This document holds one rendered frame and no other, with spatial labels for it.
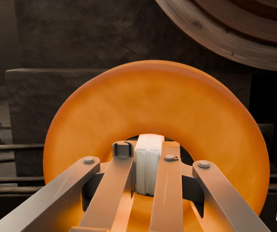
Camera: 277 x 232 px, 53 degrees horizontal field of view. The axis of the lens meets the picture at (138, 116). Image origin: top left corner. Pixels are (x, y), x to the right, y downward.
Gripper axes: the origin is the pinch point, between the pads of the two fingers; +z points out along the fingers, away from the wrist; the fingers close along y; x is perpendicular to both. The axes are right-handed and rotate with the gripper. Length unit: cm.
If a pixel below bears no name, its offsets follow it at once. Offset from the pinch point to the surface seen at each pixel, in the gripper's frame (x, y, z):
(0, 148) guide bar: -13.8, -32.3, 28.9
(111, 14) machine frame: 11.2, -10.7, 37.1
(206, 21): 9.1, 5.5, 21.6
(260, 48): 5.6, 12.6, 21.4
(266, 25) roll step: 8.4, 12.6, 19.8
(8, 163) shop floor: -93, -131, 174
